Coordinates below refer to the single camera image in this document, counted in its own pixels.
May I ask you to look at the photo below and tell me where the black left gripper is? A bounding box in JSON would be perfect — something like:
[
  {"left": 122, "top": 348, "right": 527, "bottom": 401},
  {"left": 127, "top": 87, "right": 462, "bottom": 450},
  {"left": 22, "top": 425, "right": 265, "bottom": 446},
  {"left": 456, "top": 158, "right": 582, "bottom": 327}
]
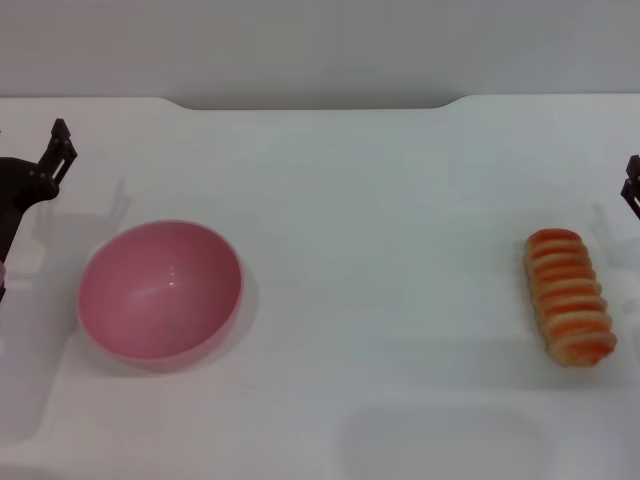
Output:
[{"left": 0, "top": 118, "right": 80, "bottom": 304}]

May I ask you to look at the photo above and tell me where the pink plastic bowl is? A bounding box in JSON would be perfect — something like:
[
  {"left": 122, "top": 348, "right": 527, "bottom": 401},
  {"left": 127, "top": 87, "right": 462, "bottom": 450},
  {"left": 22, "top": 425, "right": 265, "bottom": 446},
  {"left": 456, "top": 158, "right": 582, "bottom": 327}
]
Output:
[{"left": 76, "top": 219, "right": 245, "bottom": 374}]

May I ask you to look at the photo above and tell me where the striped orange bread loaf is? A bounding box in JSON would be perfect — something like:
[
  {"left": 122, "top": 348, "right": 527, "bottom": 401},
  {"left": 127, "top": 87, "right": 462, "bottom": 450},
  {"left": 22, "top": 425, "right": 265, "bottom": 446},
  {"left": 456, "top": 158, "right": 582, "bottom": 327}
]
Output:
[{"left": 522, "top": 227, "right": 618, "bottom": 370}]

